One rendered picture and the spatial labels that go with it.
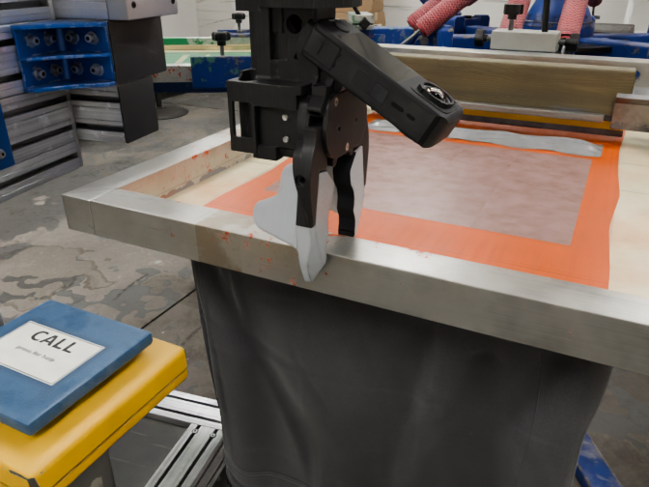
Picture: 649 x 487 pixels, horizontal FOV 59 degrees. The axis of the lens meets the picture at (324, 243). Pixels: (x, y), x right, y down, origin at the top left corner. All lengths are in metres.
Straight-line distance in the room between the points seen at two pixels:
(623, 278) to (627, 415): 1.45
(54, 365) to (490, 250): 0.37
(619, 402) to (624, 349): 1.60
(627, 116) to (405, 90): 0.61
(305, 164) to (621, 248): 0.33
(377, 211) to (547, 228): 0.17
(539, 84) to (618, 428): 1.21
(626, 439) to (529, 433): 1.30
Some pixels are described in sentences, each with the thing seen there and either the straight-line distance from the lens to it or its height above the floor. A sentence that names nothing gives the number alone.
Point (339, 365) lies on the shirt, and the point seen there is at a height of 0.81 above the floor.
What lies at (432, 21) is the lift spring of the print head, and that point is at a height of 1.06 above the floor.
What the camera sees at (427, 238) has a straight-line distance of 0.57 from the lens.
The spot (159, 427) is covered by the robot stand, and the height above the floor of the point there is 0.21.
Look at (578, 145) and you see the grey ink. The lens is 0.92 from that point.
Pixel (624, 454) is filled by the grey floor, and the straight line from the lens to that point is 1.85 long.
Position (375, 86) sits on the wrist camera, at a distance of 0.39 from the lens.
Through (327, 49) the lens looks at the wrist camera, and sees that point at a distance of 0.40.
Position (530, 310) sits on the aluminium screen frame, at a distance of 0.42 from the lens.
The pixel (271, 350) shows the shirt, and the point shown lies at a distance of 0.68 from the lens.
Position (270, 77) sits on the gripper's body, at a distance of 0.43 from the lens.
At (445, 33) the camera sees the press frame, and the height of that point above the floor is 1.03.
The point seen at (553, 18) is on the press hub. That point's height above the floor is 1.07.
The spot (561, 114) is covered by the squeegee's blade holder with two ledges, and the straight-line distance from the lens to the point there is 0.96.
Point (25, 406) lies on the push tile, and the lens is 0.38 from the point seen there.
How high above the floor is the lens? 1.19
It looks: 26 degrees down
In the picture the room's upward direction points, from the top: straight up
